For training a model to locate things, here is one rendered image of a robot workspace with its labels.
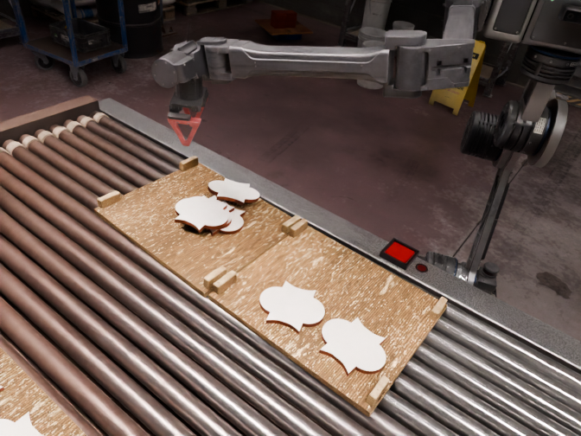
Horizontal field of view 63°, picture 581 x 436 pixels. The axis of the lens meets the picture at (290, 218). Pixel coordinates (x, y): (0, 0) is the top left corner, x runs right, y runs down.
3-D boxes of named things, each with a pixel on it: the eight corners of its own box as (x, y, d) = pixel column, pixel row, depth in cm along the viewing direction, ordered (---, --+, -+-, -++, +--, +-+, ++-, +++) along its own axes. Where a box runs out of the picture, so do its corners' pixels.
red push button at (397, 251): (393, 245, 125) (394, 240, 125) (413, 255, 123) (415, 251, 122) (383, 256, 121) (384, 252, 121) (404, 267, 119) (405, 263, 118)
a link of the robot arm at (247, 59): (423, 89, 88) (428, 28, 82) (419, 100, 84) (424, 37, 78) (219, 80, 102) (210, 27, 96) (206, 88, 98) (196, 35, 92)
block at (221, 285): (231, 277, 107) (232, 268, 105) (237, 281, 106) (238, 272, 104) (212, 291, 103) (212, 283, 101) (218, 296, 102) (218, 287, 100)
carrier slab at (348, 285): (303, 227, 126) (304, 222, 125) (445, 309, 109) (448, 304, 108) (207, 299, 103) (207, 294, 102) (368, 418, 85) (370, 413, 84)
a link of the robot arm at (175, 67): (235, 79, 100) (229, 36, 95) (211, 99, 91) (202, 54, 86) (185, 77, 103) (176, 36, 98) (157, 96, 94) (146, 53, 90)
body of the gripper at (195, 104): (169, 111, 100) (168, 77, 96) (178, 91, 108) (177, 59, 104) (200, 114, 101) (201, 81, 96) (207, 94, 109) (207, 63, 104)
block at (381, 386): (380, 381, 90) (383, 372, 88) (389, 387, 89) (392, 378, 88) (364, 402, 86) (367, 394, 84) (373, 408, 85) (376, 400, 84)
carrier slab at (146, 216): (197, 165, 144) (197, 161, 143) (302, 227, 126) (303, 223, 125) (94, 213, 122) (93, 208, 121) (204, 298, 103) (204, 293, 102)
